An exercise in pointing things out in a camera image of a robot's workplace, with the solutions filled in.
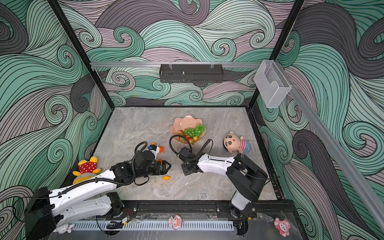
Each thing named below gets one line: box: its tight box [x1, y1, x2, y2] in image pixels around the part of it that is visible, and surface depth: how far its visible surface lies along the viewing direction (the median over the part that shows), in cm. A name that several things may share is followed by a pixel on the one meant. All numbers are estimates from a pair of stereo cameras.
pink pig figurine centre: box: [168, 214, 183, 231], surface depth 69 cm
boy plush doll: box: [223, 131, 251, 154], surface depth 92 cm
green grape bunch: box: [183, 124, 205, 138], surface depth 100 cm
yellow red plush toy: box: [72, 156, 102, 185], surface depth 83 cm
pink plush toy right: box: [274, 217, 291, 237], surface depth 67 cm
